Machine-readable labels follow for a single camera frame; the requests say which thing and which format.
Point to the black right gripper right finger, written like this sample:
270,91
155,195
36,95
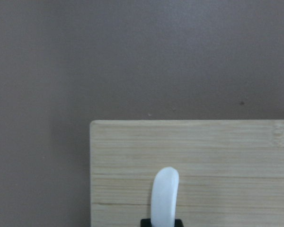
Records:
178,223

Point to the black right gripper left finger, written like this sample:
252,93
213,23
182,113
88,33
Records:
145,222

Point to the white spoon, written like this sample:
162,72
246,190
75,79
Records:
164,197

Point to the wooden cutting board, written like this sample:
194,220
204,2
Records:
231,172

